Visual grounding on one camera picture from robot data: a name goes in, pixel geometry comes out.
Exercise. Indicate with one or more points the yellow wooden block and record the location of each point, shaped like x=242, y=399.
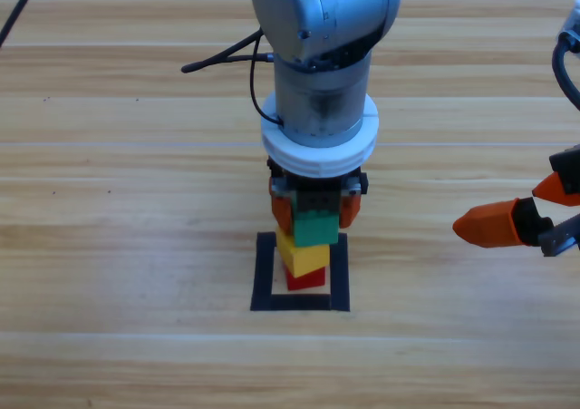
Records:
x=303, y=259

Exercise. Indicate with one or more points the black tape square outline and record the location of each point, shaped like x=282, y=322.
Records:
x=263, y=286

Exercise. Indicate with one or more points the red wooden block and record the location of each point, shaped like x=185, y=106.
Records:
x=308, y=281

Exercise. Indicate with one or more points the green wooden block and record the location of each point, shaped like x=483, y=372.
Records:
x=317, y=230

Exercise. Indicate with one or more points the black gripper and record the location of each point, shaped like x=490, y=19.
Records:
x=568, y=159
x=317, y=187

